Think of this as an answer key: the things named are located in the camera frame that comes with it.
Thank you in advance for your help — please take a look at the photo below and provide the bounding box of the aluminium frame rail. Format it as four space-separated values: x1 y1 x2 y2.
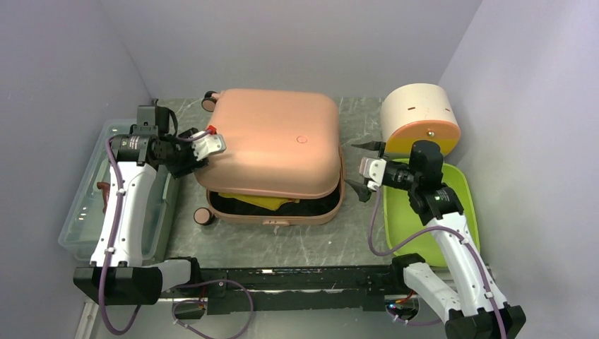
74 268 162 339

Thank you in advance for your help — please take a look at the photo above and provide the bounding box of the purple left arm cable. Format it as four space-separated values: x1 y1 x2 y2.
97 130 254 339

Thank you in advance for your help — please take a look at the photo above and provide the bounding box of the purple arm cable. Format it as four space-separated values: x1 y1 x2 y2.
97 130 254 339
367 184 509 339

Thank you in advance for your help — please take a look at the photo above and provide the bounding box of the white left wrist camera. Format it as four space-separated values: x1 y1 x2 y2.
189 125 227 161

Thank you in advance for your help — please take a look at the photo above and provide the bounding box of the cream orange drawer cabinet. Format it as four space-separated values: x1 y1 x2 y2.
379 83 461 157

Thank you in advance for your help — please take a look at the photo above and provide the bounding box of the yellow folded cloth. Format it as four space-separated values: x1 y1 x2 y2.
218 193 300 211

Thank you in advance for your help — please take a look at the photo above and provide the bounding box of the lime green plastic tray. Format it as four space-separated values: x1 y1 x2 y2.
383 158 480 268

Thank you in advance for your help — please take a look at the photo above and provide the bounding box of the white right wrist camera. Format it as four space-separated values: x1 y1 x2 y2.
359 157 386 191

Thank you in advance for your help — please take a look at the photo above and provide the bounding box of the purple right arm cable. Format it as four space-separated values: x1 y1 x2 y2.
367 184 509 339

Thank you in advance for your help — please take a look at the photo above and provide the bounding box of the pink hard-shell suitcase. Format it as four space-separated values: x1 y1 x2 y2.
194 89 345 225

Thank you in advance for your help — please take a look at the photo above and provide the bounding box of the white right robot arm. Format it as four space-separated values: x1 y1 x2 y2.
347 140 526 338

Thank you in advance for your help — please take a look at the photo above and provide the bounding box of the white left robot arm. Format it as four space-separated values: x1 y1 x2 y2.
73 105 203 306

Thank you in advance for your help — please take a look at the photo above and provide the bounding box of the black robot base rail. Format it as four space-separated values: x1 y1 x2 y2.
161 264 420 319

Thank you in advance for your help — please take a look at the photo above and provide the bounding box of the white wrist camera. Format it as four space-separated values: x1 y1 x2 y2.
359 157 386 191
189 125 227 161

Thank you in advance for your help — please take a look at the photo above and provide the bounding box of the clear plastic storage box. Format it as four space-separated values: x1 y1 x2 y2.
58 119 180 265

